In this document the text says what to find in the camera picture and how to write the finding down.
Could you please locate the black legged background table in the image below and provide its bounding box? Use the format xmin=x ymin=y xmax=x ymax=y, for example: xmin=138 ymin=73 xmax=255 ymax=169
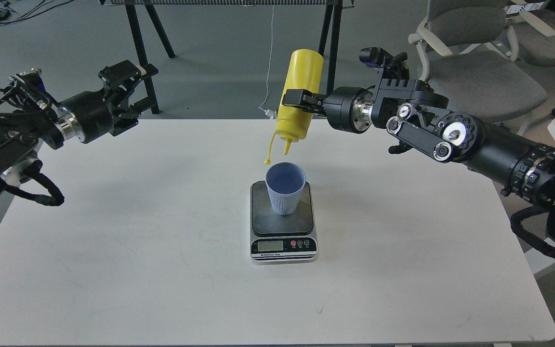
xmin=102 ymin=0 xmax=352 ymax=119

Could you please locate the yellow squeeze bottle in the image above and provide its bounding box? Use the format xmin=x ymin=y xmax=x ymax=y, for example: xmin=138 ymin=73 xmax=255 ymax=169
xmin=264 ymin=49 xmax=323 ymax=164

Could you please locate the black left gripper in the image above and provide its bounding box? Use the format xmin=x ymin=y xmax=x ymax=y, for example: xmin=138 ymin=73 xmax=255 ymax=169
xmin=57 ymin=61 xmax=158 ymax=144

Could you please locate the digital kitchen scale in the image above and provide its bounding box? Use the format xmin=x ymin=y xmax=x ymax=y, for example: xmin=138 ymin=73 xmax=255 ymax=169
xmin=250 ymin=181 xmax=318 ymax=265

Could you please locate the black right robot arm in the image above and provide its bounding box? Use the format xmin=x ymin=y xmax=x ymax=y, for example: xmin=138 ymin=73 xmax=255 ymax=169
xmin=275 ymin=47 xmax=555 ymax=259

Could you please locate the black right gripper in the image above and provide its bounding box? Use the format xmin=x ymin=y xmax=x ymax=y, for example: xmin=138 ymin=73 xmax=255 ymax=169
xmin=280 ymin=86 xmax=373 ymax=133

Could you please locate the blue plastic cup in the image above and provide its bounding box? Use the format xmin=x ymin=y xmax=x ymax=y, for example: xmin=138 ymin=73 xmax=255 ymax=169
xmin=265 ymin=162 xmax=306 ymax=215

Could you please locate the white hanging cable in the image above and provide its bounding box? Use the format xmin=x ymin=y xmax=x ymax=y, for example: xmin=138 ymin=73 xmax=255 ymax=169
xmin=258 ymin=4 xmax=278 ymax=119

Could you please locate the grey office chair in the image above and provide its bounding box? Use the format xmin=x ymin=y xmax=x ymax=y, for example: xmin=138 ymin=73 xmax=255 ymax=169
xmin=507 ymin=0 xmax=555 ymax=117
xmin=380 ymin=0 xmax=548 ymax=169

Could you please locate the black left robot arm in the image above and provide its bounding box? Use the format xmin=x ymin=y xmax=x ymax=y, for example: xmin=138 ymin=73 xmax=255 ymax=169
xmin=0 ymin=61 xmax=158 ymax=206

